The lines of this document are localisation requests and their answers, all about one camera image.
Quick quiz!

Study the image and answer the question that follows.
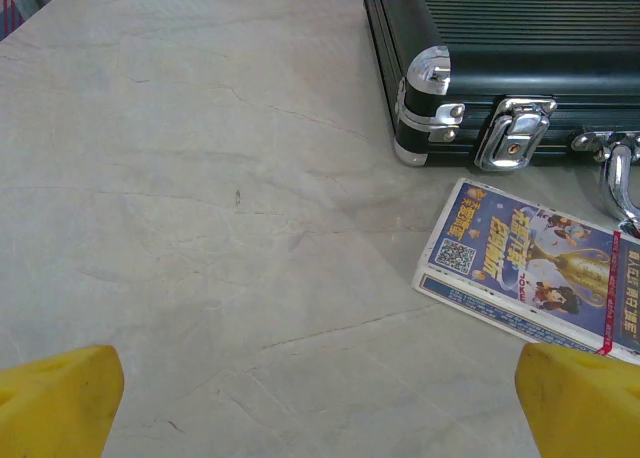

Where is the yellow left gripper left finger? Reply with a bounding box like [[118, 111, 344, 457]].
[[0, 344, 126, 458]]

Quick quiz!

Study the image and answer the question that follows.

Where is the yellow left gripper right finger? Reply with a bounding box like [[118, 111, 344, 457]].
[[514, 341, 640, 458]]

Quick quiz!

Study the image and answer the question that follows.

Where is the blue playing card box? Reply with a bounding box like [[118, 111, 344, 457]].
[[411, 177, 640, 365]]

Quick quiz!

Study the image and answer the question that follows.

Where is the black ribbed carry case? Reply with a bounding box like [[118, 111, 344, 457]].
[[363, 0, 640, 237]]

